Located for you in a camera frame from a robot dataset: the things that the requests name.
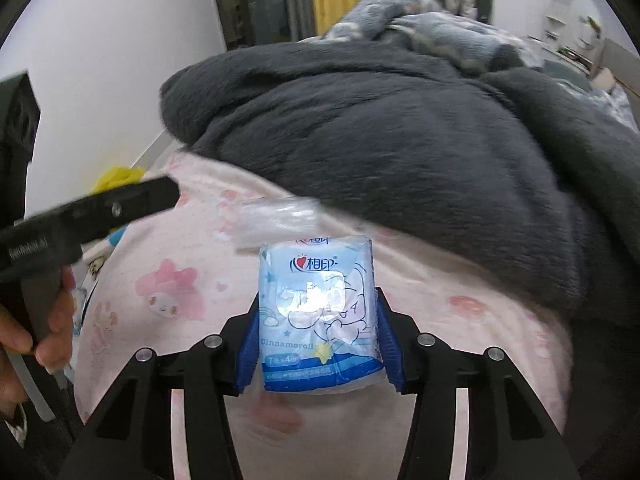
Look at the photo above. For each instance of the person's left hand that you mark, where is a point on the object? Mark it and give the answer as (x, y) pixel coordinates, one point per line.
(60, 330)

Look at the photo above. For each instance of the pink printed bed sheet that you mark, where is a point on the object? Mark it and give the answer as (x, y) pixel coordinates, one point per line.
(165, 240)

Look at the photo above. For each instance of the grey curtain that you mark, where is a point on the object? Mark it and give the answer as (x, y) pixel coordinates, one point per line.
(295, 0)

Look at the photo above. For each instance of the blue patterned blanket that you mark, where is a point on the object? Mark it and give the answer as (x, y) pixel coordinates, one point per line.
(425, 25)

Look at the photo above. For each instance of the clear plastic bag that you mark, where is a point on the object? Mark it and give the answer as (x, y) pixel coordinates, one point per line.
(275, 222)

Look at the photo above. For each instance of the yellow plastic bag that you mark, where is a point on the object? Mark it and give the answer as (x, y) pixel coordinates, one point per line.
(117, 179)

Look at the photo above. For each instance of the dark door frame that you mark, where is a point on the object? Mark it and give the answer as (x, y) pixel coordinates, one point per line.
(240, 0)

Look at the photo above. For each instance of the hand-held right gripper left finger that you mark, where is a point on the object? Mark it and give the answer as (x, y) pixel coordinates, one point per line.
(247, 355)

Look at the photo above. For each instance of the white cabinet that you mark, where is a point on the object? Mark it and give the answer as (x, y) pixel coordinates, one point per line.
(575, 30)

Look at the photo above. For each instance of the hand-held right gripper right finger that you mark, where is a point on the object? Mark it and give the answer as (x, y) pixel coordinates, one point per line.
(392, 355)

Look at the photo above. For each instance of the dark grey fleece blanket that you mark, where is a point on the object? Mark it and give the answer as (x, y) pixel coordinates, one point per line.
(400, 160)

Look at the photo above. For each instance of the blue tissue packet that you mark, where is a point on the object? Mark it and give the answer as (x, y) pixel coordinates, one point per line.
(320, 310)

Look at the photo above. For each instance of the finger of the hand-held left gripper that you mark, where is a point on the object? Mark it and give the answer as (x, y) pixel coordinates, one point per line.
(135, 205)

